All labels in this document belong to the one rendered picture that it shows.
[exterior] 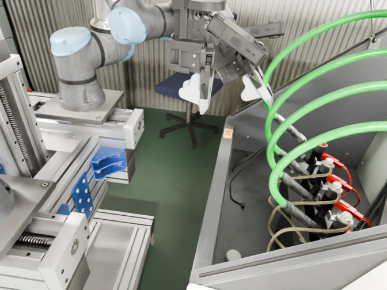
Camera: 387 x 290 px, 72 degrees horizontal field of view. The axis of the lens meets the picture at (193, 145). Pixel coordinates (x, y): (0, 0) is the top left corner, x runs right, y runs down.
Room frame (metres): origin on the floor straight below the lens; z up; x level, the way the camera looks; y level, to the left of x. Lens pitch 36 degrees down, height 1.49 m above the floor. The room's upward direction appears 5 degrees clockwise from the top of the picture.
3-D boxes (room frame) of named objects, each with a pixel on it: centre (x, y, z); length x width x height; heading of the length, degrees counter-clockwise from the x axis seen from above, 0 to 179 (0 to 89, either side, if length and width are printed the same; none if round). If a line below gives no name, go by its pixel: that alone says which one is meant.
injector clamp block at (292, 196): (0.44, -0.31, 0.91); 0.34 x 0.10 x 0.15; 171
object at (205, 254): (0.60, -0.09, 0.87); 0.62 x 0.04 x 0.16; 171
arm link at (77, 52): (0.83, 0.40, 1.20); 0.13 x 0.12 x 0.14; 143
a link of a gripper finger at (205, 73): (0.47, -0.01, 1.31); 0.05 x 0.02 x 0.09; 171
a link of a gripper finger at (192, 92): (0.48, 0.01, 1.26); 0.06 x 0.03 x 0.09; 81
